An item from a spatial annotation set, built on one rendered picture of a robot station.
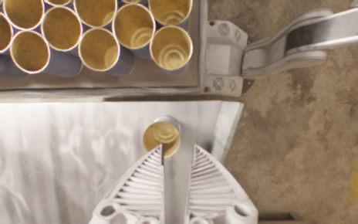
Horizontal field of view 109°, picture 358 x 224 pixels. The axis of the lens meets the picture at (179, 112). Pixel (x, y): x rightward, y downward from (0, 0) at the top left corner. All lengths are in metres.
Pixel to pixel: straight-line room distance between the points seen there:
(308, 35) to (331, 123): 1.41
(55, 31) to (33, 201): 0.43
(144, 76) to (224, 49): 0.95
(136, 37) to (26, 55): 0.21
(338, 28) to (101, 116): 0.91
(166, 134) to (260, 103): 1.39
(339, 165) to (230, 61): 1.76
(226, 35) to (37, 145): 1.16
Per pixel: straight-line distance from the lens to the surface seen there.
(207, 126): 0.32
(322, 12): 0.94
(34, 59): 0.39
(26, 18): 0.41
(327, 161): 2.25
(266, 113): 1.67
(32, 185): 0.55
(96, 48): 0.33
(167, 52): 0.32
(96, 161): 0.41
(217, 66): 1.16
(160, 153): 0.16
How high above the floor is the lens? 1.39
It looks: 84 degrees down
